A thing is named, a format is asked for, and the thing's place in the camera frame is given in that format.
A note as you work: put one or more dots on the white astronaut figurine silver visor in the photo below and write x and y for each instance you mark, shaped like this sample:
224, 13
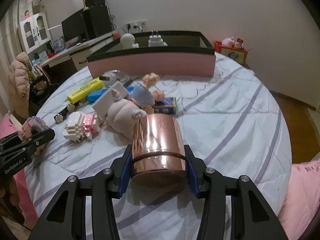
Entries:
128, 41

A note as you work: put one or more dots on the red printed storage crate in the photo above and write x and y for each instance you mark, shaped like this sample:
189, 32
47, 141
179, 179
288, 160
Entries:
238, 55

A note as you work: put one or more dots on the black office chair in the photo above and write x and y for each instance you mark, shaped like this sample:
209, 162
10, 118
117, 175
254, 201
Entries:
40, 90

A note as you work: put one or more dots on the pink plush toy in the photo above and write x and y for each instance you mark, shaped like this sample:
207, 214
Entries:
228, 42

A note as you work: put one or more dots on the small blue gold box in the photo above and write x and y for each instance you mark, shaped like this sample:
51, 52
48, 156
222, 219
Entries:
166, 106

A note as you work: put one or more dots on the black rhinestone hair clip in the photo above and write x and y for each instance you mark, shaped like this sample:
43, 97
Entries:
70, 108

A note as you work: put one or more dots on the pink puffer jacket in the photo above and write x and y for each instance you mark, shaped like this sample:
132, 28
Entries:
19, 87

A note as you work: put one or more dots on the blue flat plastic piece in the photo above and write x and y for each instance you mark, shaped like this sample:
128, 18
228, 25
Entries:
100, 94

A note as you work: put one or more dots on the white pink block kitty figure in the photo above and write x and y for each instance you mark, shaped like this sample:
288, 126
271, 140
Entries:
80, 126

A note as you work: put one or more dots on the white power adapter plug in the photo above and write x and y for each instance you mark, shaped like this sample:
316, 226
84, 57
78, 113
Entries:
155, 40

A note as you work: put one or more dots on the clear glass bottle with cork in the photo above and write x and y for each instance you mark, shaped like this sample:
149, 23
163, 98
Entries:
110, 77

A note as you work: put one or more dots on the pale pink pig doll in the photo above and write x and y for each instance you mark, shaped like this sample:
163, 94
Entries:
124, 113

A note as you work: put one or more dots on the pink building block figure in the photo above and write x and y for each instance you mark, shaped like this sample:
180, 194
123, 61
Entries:
32, 126

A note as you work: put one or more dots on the white glass door cabinet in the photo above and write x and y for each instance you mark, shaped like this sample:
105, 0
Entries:
34, 32

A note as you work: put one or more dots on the white wall power strip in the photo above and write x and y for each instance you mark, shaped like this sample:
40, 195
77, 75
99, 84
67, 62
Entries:
134, 26

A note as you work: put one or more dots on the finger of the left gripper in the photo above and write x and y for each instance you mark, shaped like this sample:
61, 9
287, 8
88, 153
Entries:
13, 144

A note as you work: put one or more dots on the white desk with drawers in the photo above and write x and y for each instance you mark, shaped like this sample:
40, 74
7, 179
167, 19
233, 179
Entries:
82, 50

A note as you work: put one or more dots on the rose gold metal tin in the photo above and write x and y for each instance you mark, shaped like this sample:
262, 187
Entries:
158, 155

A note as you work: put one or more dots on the black computer monitor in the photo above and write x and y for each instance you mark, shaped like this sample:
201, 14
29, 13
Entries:
74, 27

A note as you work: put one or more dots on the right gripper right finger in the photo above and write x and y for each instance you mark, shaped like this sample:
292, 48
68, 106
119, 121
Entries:
251, 218

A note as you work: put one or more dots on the white quilted striped tablecloth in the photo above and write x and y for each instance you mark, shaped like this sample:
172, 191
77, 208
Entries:
231, 121

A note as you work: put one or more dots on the white rectangular box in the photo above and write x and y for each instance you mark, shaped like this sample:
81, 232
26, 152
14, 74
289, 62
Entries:
102, 105

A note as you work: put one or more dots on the pink box with black rim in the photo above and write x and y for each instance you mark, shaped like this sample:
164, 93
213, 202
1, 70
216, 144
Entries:
188, 53

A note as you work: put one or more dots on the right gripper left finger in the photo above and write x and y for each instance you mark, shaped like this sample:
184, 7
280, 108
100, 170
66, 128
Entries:
64, 216

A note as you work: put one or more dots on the pink blanket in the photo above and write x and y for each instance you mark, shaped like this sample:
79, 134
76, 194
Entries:
301, 203

